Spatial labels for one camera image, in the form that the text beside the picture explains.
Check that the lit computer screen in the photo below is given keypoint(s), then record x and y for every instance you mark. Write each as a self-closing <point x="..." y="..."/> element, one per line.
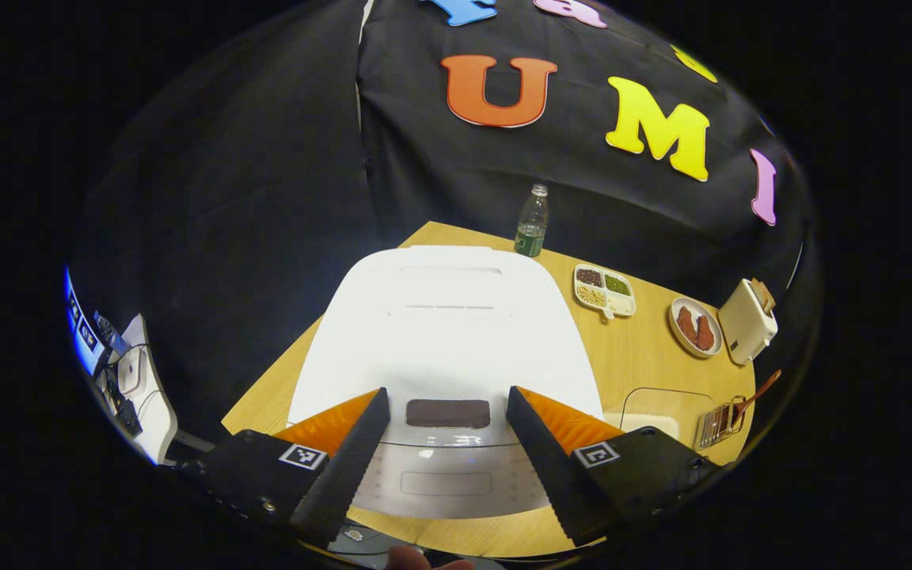
<point x="80" y="324"/>

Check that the white toaster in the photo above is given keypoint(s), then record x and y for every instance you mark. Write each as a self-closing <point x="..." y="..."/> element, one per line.
<point x="745" y="328"/>

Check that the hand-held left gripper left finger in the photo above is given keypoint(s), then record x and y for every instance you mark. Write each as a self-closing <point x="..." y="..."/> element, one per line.
<point x="349" y="467"/>

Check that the white plastic object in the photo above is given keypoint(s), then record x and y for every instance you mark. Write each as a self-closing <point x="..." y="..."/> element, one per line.
<point x="151" y="404"/>

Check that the white round plate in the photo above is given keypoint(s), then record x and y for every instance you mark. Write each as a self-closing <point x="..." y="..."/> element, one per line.
<point x="678" y="336"/>

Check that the brown wooden spoon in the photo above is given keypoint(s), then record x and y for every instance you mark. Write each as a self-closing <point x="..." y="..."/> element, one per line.
<point x="757" y="393"/>

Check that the clear green-label plastic bottle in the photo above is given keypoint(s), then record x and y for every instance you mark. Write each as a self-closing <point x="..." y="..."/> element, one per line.
<point x="531" y="226"/>

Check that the clear plastic rice container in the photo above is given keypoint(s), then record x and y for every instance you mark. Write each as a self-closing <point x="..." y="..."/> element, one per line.
<point x="662" y="400"/>

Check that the brown meat piece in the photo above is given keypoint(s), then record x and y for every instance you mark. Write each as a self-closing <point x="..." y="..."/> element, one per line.
<point x="686" y="323"/>
<point x="705" y="332"/>

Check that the white divided grain dish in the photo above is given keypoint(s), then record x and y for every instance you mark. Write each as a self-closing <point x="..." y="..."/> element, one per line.
<point x="605" y="289"/>

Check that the toasted bread slice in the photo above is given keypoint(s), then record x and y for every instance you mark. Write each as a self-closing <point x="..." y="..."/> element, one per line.
<point x="762" y="294"/>

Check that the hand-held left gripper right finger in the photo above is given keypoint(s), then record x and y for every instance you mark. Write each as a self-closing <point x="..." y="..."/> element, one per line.
<point x="555" y="467"/>

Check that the white rice cooker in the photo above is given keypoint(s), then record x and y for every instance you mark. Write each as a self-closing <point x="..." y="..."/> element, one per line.
<point x="448" y="340"/>

